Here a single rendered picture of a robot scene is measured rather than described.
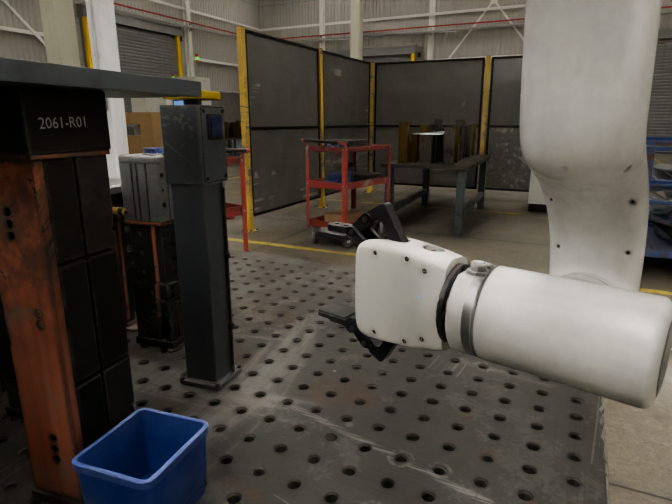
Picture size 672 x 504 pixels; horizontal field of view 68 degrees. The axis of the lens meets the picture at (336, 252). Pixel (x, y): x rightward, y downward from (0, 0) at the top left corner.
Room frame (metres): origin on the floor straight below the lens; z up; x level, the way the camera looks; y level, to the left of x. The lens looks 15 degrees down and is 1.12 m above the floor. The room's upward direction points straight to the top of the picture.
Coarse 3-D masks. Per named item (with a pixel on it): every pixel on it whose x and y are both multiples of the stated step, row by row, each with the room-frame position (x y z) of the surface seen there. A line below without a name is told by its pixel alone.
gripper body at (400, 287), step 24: (384, 240) 0.47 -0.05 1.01; (408, 240) 0.48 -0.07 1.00; (360, 264) 0.47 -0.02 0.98; (384, 264) 0.45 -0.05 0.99; (408, 264) 0.44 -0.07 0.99; (432, 264) 0.43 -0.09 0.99; (456, 264) 0.43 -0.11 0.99; (360, 288) 0.47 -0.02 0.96; (384, 288) 0.45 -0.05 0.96; (408, 288) 0.44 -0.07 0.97; (432, 288) 0.42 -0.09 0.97; (360, 312) 0.47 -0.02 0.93; (384, 312) 0.45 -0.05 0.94; (408, 312) 0.44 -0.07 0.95; (432, 312) 0.42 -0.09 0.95; (384, 336) 0.46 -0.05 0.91; (408, 336) 0.44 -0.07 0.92; (432, 336) 0.42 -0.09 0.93
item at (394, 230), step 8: (376, 208) 0.48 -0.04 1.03; (384, 208) 0.48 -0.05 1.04; (392, 208) 0.48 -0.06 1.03; (376, 216) 0.48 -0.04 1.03; (384, 216) 0.48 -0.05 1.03; (392, 216) 0.48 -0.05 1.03; (384, 224) 0.48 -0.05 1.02; (392, 224) 0.47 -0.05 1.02; (400, 224) 0.48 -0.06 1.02; (392, 232) 0.47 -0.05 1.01; (400, 232) 0.47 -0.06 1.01; (392, 240) 0.47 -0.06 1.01; (400, 240) 0.47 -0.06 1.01
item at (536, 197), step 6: (534, 180) 6.31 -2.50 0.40; (534, 186) 6.31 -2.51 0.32; (540, 186) 6.28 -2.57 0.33; (534, 192) 6.31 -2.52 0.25; (540, 192) 6.28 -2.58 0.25; (528, 198) 6.34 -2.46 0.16; (534, 198) 6.30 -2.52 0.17; (540, 198) 6.27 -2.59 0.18; (534, 204) 6.33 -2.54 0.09; (540, 204) 6.30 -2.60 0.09; (528, 210) 6.36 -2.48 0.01; (534, 210) 6.33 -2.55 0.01; (540, 210) 6.29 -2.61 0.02; (546, 210) 6.26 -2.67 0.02
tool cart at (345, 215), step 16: (336, 144) 4.64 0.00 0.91; (352, 144) 4.63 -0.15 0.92; (368, 144) 4.91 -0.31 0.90; (352, 160) 5.17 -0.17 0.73; (336, 176) 4.69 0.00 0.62; (352, 176) 4.77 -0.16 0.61; (368, 176) 4.74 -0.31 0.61; (384, 176) 4.93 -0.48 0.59; (352, 192) 5.17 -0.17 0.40; (352, 208) 5.16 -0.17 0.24; (320, 224) 4.52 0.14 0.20
